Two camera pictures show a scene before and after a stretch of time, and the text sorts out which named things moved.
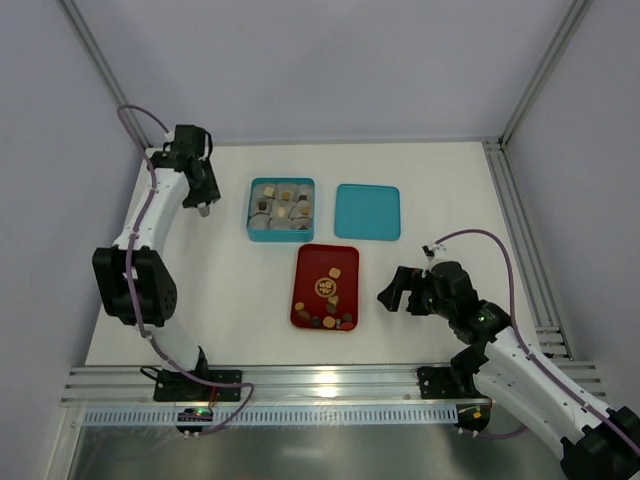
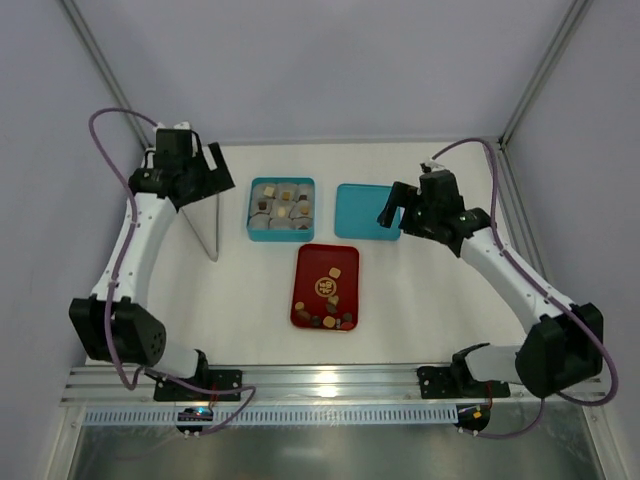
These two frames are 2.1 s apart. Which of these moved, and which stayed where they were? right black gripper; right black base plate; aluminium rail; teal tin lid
Moved: right black gripper
Stayed: teal tin lid; right black base plate; aluminium rail
